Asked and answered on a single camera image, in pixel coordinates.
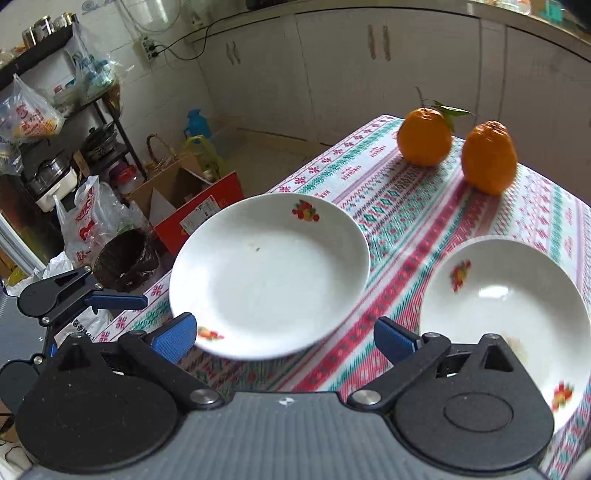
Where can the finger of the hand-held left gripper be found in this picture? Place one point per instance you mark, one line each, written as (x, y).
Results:
(115, 302)

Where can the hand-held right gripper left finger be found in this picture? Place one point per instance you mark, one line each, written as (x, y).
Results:
(178, 339)

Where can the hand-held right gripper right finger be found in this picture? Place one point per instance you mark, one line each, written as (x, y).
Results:
(392, 341)

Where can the white plate fruit print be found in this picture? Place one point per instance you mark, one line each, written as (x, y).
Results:
(498, 286)
(268, 277)

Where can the white printed packet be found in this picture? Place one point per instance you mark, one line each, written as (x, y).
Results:
(87, 323)

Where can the dark waste bin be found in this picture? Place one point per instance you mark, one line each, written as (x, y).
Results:
(124, 258)

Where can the crumpled white plastic bag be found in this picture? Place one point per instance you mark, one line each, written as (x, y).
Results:
(57, 265)

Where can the white plastic bag red print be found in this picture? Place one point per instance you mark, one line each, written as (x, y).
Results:
(85, 226)

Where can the white kitchen appliance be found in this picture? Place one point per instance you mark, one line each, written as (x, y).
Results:
(60, 196)

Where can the open red cardboard box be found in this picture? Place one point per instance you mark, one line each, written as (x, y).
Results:
(203, 217)

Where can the red lidded jar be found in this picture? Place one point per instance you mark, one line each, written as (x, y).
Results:
(123, 177)

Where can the patterned tablecloth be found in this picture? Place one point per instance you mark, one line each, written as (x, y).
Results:
(406, 217)

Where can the steel pot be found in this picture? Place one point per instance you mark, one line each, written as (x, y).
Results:
(48, 170)

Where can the black pot with lid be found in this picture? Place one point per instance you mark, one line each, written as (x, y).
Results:
(99, 141)

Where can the yellow-green bag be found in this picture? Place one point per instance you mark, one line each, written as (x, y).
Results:
(203, 150)

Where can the blue thermos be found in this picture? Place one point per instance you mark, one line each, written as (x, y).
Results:
(199, 124)

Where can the clear plastic bag yellow contents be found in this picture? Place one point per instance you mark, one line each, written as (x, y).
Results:
(27, 115)

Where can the orange with leaf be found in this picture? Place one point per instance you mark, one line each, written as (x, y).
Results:
(424, 136)

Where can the white blue plastic bag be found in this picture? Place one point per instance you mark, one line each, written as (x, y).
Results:
(87, 64)

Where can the black metal shelf rack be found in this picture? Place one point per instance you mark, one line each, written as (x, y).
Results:
(41, 48)

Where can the white kitchen cabinets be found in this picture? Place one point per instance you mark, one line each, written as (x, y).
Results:
(332, 78)

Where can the steel canister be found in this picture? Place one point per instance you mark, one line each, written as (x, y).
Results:
(29, 36)
(67, 21)
(44, 26)

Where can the kitchen countertop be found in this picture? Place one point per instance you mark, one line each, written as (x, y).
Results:
(415, 8)

